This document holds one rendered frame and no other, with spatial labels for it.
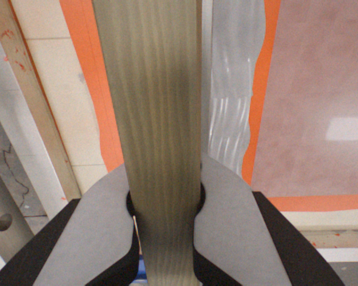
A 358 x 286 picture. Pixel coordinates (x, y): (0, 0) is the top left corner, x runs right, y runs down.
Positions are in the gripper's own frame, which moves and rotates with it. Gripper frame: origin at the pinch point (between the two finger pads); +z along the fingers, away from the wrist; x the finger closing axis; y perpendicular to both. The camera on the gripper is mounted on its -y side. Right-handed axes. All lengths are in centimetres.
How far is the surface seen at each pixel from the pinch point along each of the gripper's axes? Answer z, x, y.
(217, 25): 13.2, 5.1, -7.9
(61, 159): 12.0, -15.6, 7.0
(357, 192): 13.6, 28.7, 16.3
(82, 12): 13.5, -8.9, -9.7
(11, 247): 6.6, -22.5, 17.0
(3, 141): 109, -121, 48
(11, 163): 109, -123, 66
